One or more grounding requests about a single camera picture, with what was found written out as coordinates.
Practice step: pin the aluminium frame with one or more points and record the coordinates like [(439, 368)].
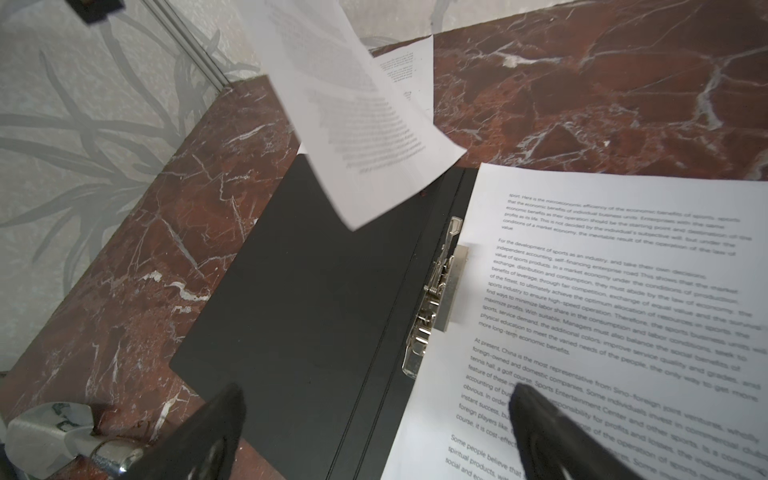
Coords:
[(174, 25)]

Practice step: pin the paper sheet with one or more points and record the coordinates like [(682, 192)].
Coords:
[(411, 67), (369, 146), (636, 305)]

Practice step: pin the paper sheet back top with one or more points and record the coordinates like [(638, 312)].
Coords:
[(411, 67)]

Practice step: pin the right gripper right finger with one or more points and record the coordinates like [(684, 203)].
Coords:
[(552, 446)]

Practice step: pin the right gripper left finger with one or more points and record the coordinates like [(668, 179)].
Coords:
[(203, 447)]

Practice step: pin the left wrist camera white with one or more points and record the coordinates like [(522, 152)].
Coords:
[(95, 11)]

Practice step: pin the blue folder black inside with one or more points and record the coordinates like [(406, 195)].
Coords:
[(314, 320)]

